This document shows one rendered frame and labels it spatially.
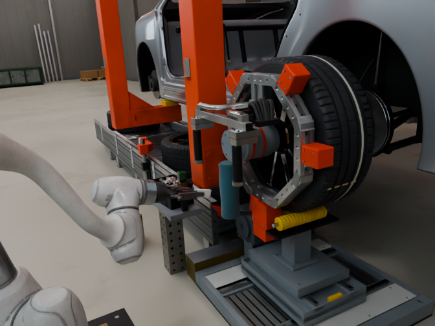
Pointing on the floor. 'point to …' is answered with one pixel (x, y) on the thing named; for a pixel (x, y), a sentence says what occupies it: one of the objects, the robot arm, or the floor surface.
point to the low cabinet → (21, 77)
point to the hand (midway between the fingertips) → (202, 193)
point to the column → (173, 244)
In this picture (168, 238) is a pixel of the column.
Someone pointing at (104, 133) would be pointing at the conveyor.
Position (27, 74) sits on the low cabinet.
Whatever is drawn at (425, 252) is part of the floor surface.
